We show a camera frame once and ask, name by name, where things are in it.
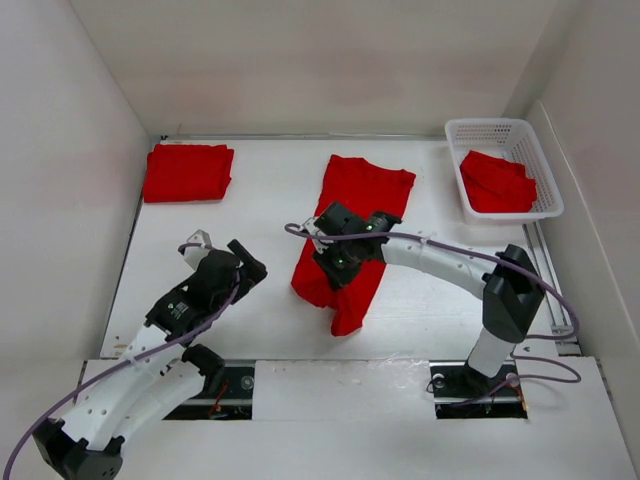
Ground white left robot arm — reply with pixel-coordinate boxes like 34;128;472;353
32;238;267;479

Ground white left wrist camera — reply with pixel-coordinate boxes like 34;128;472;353
178;230;212;271

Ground white plastic basket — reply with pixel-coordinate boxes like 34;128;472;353
445;118;564;225

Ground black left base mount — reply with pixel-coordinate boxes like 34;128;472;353
164;363;255;421

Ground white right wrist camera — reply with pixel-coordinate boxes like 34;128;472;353
300;217;326;250

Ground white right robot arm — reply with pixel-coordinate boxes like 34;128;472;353
303;202;544;394

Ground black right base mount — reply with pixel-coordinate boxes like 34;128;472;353
425;361;528;420

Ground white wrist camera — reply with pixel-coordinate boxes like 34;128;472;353
178;230;212;271
300;217;326;250

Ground red t-shirts in basket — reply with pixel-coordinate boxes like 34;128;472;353
460;150;538;213

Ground folded red t-shirt stack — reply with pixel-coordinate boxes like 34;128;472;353
142;144;235;203

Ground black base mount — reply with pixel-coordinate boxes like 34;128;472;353
164;363;255;421
425;361;528;420

